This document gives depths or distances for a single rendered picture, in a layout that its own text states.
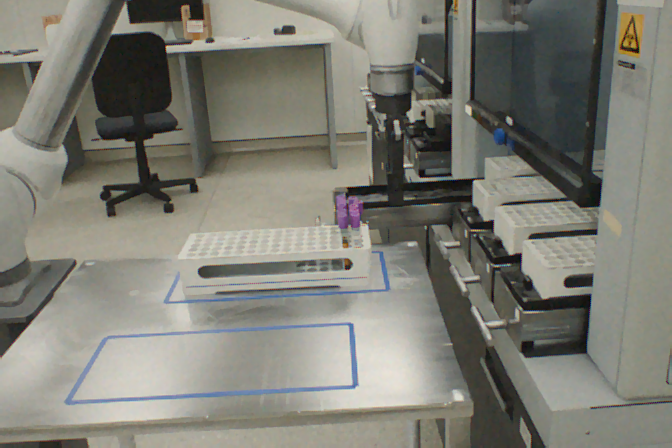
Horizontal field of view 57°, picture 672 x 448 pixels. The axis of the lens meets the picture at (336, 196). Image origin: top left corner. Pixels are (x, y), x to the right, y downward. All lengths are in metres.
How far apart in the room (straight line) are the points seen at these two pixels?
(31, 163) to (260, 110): 3.53
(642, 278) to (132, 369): 0.64
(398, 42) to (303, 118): 3.72
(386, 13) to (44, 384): 0.83
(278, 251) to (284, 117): 3.96
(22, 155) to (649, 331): 1.23
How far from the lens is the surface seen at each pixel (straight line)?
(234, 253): 0.98
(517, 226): 1.08
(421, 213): 1.34
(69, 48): 1.44
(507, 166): 1.40
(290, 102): 4.88
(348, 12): 1.36
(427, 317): 0.89
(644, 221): 0.80
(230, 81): 4.88
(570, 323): 0.98
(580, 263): 0.98
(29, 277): 1.45
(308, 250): 0.97
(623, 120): 0.82
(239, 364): 0.82
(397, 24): 1.21
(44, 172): 1.51
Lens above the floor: 1.27
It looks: 20 degrees down
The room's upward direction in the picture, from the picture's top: 3 degrees counter-clockwise
